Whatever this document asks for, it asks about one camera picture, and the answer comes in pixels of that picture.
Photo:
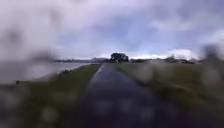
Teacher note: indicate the grey water surface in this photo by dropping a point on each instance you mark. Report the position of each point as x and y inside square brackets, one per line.
[31, 70]

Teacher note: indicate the low row of bushes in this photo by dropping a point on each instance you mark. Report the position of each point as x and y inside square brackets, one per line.
[166, 60]

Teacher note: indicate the grass verge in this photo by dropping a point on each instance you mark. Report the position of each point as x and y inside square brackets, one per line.
[56, 96]
[180, 81]

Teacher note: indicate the dark tree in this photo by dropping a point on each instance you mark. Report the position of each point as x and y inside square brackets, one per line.
[119, 57]

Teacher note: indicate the dark wet asphalt path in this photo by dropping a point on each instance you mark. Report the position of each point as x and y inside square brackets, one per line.
[111, 90]

